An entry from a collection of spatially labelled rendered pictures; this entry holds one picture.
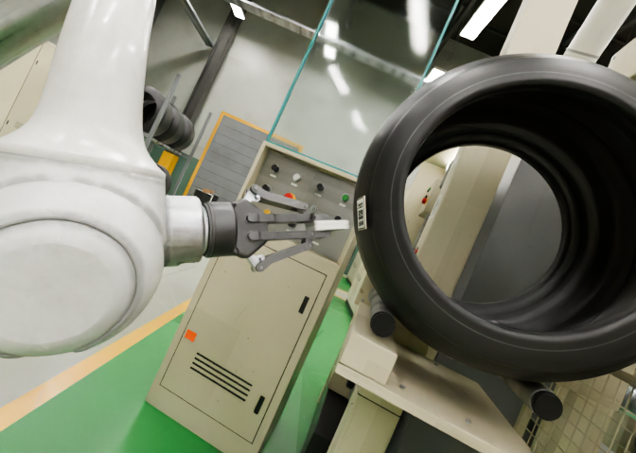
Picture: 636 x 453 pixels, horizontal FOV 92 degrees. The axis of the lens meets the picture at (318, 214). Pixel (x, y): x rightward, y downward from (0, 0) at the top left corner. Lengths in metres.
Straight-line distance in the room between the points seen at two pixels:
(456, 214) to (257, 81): 10.04
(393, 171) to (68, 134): 0.46
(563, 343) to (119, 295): 0.59
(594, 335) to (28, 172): 0.68
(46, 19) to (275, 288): 1.06
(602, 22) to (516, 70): 1.09
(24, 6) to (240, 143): 9.55
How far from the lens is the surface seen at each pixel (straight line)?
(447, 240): 0.97
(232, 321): 1.45
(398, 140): 0.59
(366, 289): 0.93
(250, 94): 10.65
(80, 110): 0.25
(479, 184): 1.01
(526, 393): 0.69
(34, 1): 0.71
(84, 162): 0.23
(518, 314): 0.91
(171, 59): 11.85
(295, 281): 1.33
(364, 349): 0.60
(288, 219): 0.47
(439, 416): 0.65
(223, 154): 10.21
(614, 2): 1.77
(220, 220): 0.41
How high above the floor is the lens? 1.01
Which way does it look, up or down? 2 degrees up
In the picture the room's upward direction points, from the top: 24 degrees clockwise
